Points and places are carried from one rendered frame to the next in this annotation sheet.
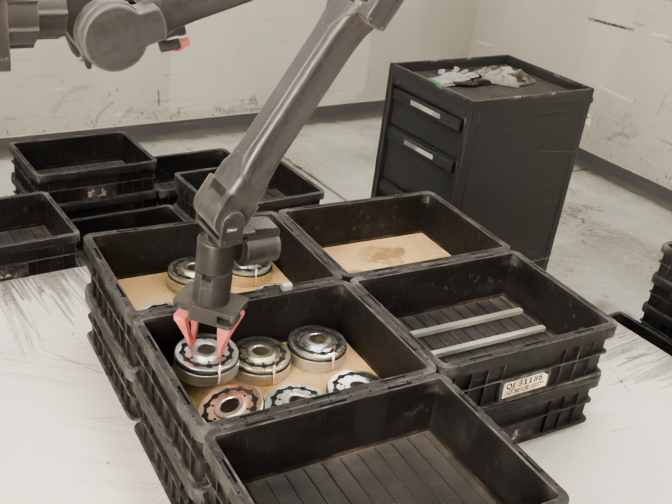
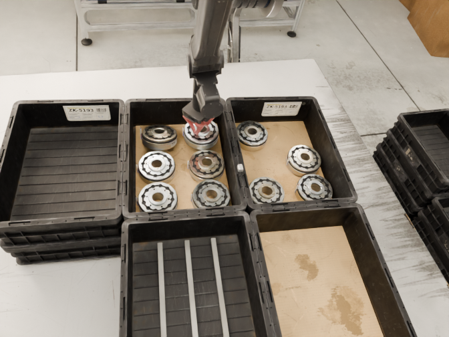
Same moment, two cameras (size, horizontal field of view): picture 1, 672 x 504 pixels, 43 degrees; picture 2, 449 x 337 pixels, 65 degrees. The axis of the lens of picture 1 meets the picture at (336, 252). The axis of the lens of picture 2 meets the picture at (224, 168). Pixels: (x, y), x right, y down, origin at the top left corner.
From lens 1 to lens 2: 147 cm
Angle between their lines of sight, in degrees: 77
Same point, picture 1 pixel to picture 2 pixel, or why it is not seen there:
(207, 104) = not seen: outside the picture
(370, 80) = not seen: outside the picture
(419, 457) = not seen: hidden behind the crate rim
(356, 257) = (339, 281)
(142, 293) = (290, 138)
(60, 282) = (351, 141)
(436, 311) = (249, 311)
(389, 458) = (108, 201)
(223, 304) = (193, 106)
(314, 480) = (111, 163)
